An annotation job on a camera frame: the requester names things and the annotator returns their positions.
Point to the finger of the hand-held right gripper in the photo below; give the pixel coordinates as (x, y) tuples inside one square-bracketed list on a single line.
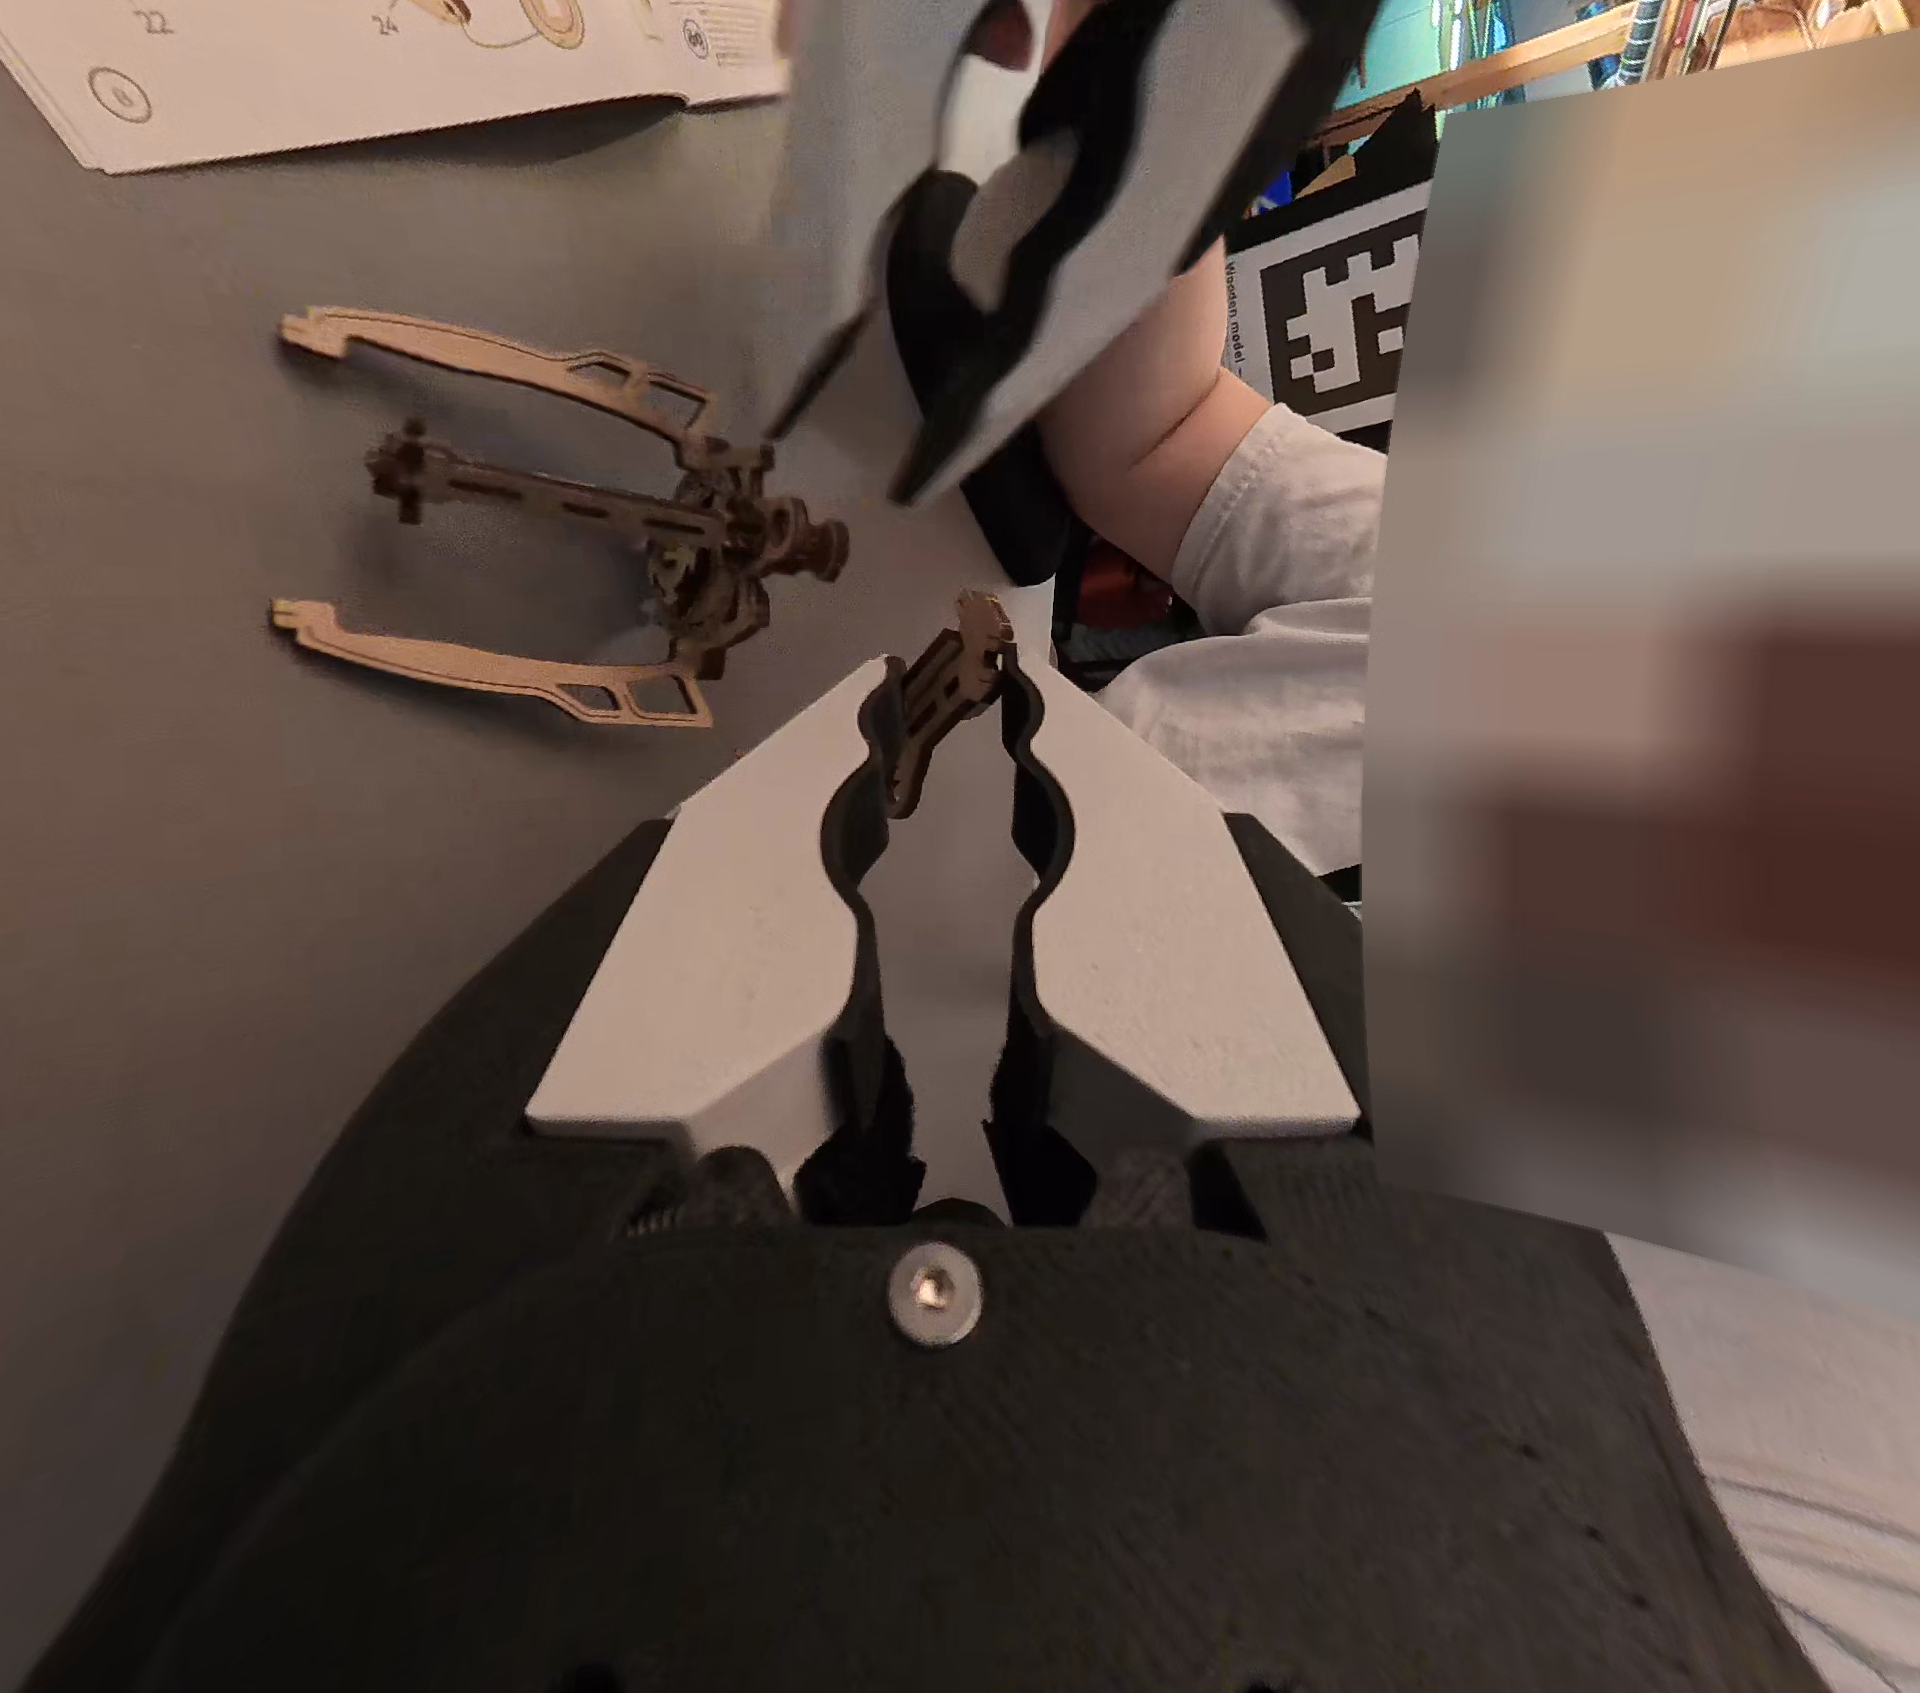
[(1184, 119), (870, 72)]

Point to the person's right forearm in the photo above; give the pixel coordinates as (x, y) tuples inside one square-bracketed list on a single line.
[(1155, 449)]

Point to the wooden crossbow model assembly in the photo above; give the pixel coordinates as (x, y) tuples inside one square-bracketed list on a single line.
[(704, 590)]

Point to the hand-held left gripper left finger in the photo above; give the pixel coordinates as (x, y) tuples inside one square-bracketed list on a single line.
[(704, 973)]

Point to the dark wooden model part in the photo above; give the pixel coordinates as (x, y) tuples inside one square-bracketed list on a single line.
[(953, 672)]

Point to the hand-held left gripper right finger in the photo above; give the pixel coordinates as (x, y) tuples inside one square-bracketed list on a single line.
[(1184, 973)]

